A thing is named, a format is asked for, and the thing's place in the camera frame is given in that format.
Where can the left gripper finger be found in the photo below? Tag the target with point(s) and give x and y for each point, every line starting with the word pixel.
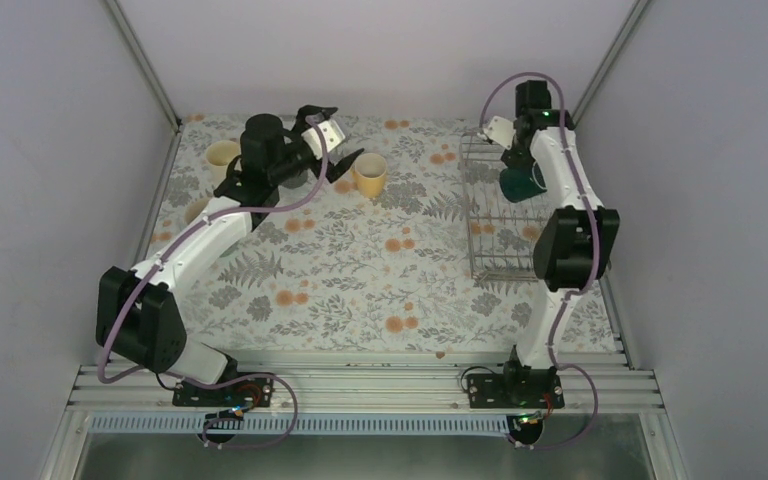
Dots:
pixel 336 170
pixel 311 112

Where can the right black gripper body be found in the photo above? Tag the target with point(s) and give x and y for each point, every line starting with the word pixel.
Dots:
pixel 525 159

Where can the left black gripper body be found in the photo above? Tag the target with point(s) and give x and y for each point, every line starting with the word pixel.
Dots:
pixel 287 165

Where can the dark green mug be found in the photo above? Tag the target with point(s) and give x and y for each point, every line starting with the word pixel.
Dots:
pixel 296 181
pixel 518 184

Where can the yellow mug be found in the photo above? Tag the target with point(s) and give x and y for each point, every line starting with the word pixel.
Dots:
pixel 370 174

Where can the cream ribbed mug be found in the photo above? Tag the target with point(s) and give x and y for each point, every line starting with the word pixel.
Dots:
pixel 219 156

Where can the floral white mug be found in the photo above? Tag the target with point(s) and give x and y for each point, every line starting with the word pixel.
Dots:
pixel 198 212

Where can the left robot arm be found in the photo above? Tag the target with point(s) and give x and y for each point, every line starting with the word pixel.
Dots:
pixel 273 169

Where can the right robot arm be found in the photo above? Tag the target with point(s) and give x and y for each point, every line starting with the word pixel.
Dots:
pixel 573 248

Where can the floral table mat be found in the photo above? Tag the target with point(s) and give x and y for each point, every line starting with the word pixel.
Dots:
pixel 347 273

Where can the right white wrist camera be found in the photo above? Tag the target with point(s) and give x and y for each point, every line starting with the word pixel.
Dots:
pixel 498 131

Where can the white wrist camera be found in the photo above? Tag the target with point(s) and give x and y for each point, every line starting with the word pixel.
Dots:
pixel 498 131
pixel 328 135

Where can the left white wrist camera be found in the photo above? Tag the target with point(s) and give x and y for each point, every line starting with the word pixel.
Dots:
pixel 328 135

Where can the wire dish rack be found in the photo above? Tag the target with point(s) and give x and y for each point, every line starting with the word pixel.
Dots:
pixel 501 235

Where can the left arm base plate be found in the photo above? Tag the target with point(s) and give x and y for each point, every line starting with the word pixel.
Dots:
pixel 246 391

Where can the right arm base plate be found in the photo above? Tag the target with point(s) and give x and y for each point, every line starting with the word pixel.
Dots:
pixel 538 390

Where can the white slotted cable duct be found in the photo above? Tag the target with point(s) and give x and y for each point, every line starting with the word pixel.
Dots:
pixel 306 424

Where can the aluminium mounting rail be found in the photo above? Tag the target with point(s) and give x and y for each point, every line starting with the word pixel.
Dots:
pixel 379 390

